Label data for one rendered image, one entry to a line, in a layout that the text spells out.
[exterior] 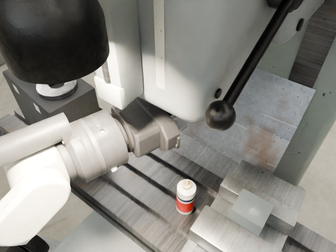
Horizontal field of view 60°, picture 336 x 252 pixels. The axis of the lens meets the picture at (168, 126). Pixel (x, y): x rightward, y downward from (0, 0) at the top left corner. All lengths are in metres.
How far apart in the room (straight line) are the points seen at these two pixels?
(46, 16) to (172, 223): 0.55
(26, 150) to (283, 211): 0.45
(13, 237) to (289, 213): 0.45
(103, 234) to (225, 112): 0.55
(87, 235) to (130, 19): 0.58
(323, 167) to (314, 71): 1.47
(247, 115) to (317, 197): 1.26
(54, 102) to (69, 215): 1.23
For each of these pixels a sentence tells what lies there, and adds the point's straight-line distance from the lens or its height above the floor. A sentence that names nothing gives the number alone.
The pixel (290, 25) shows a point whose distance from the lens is 0.45.
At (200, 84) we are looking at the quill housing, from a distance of 0.30.
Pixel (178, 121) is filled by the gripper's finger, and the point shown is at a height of 1.24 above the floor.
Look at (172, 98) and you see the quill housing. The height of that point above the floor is 1.35.
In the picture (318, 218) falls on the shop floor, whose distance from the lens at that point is 1.95.
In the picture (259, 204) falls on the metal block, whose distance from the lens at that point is 0.56.
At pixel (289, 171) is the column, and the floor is 0.80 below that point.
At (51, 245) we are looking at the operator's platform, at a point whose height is 0.40.
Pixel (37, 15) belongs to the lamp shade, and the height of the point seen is 1.49.
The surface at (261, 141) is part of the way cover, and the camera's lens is 0.83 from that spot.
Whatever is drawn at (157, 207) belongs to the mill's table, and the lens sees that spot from 0.69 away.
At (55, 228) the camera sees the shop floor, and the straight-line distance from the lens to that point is 1.83.
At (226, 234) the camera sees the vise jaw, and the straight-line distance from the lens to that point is 0.55.
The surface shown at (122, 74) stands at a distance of 0.31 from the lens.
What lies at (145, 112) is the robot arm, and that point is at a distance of 0.44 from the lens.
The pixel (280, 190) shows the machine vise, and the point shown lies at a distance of 0.67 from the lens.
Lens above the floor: 1.57
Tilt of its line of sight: 46 degrees down
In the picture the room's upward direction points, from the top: straight up
